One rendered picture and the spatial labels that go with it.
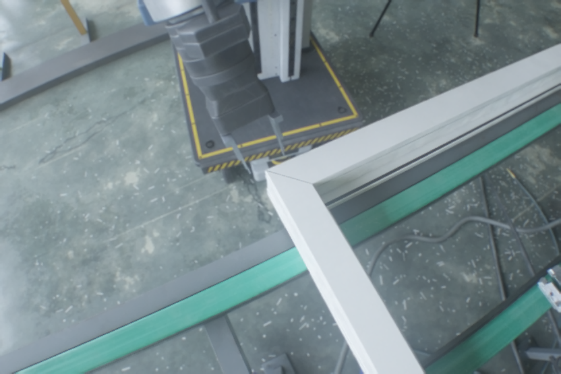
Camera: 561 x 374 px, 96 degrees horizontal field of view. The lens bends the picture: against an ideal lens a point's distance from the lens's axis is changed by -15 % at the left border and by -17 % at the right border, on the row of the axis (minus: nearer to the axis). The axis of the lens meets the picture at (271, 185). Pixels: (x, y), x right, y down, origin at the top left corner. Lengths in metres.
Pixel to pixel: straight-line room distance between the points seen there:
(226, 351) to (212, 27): 0.38
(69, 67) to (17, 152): 0.66
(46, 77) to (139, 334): 2.14
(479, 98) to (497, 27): 2.33
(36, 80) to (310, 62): 1.81
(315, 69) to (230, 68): 1.11
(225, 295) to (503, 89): 0.54
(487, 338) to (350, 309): 0.21
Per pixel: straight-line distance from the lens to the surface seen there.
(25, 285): 1.74
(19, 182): 2.03
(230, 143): 0.35
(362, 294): 0.34
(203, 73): 0.32
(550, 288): 0.55
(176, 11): 0.30
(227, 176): 1.31
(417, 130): 0.45
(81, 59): 2.37
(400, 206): 0.46
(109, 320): 0.47
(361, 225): 0.43
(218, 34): 0.25
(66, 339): 0.51
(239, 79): 0.34
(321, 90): 1.32
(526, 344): 1.64
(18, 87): 2.51
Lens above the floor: 1.26
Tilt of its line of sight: 64 degrees down
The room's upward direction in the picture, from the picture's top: 4 degrees counter-clockwise
